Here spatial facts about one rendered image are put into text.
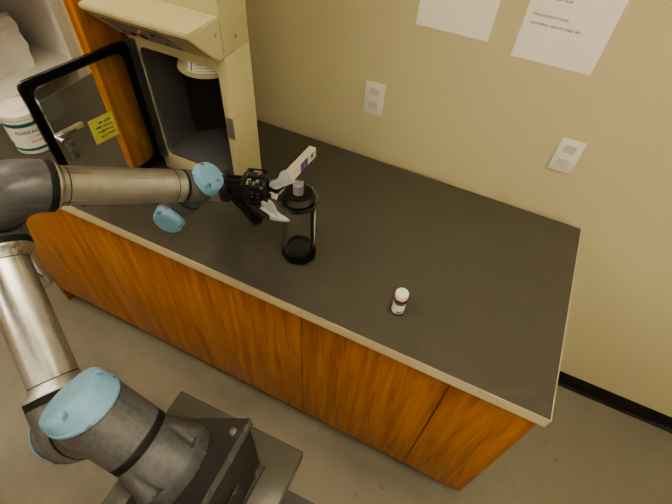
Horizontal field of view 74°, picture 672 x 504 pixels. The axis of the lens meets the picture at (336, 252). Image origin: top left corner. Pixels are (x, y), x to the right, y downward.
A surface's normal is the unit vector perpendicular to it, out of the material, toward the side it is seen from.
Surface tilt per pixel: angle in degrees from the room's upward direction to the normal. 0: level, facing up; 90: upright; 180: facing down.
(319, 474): 0
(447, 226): 0
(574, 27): 90
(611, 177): 90
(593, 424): 0
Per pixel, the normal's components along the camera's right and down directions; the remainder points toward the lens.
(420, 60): -0.43, 0.68
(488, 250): 0.05, -0.65
